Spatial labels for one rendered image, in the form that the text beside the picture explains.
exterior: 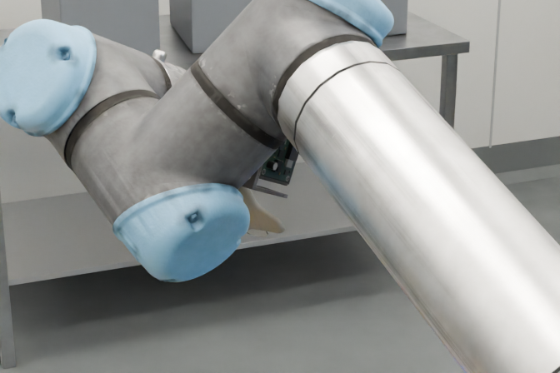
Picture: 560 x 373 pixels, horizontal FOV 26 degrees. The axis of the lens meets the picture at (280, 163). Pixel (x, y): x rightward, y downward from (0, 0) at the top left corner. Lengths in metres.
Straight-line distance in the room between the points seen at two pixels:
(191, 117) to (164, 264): 0.09
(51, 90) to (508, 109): 4.56
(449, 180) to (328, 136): 0.08
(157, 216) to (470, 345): 0.23
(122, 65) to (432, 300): 0.30
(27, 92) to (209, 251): 0.15
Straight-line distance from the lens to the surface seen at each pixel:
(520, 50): 5.22
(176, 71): 0.87
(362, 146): 0.64
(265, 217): 1.01
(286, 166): 0.96
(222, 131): 0.73
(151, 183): 0.74
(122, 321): 4.10
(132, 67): 0.81
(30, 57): 0.79
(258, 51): 0.72
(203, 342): 3.95
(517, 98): 5.28
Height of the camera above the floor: 1.92
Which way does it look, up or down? 21 degrees down
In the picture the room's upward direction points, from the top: straight up
